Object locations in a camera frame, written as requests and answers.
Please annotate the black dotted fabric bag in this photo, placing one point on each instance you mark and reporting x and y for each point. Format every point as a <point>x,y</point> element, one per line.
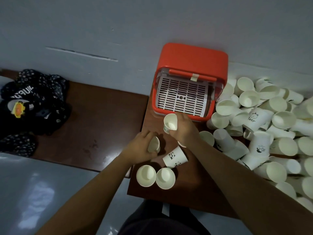
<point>44,95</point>

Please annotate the pile of white paper cups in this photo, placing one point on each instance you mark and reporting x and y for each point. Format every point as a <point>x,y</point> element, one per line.
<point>261,134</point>

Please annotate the person's left hand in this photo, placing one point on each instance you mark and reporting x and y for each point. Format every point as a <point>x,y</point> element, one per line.
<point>137,150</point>

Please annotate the person's right thumb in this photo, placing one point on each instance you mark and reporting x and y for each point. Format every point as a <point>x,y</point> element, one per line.
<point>174,134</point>

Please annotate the panda print paper cup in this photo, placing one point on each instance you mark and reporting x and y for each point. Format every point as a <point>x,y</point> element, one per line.
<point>174,157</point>
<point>165,178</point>
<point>154,145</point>
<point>146,175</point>
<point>170,122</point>

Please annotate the person's right hand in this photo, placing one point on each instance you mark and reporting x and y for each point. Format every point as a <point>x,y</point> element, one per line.
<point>187,132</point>

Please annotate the person's right forearm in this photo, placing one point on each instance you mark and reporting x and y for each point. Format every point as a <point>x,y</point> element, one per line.
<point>244,188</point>

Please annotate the white slotted plastic tray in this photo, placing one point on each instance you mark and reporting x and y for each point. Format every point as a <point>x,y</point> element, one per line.
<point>182,95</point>

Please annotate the person's left fingers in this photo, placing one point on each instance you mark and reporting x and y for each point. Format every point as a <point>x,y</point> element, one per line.
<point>149,134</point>

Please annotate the orange plastic storage box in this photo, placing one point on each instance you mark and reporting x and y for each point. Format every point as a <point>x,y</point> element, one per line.
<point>193,58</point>

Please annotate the person's black trousers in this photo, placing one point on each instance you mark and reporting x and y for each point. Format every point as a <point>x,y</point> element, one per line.
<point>146,225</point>

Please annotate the person's left forearm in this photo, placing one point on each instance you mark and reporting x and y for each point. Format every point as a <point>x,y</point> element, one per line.
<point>97,193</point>

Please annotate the beige tape strip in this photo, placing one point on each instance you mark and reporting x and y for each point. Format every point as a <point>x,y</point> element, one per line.
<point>195,77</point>

